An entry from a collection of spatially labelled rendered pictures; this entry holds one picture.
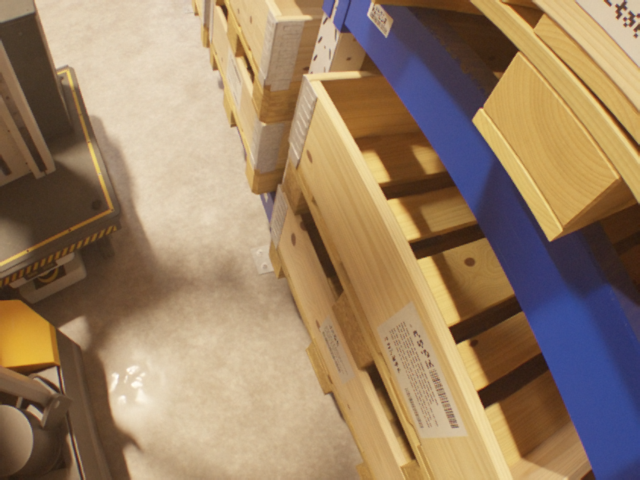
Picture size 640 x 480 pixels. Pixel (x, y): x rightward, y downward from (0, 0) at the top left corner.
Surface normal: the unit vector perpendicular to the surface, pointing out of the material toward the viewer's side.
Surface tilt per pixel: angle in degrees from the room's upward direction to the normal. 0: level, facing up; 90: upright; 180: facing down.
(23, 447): 0
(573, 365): 90
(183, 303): 0
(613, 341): 90
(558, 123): 90
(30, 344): 22
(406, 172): 0
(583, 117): 90
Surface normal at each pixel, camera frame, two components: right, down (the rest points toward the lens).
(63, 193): 0.22, -0.48
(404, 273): -0.91, 0.23
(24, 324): 0.54, -0.53
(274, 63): 0.36, 0.85
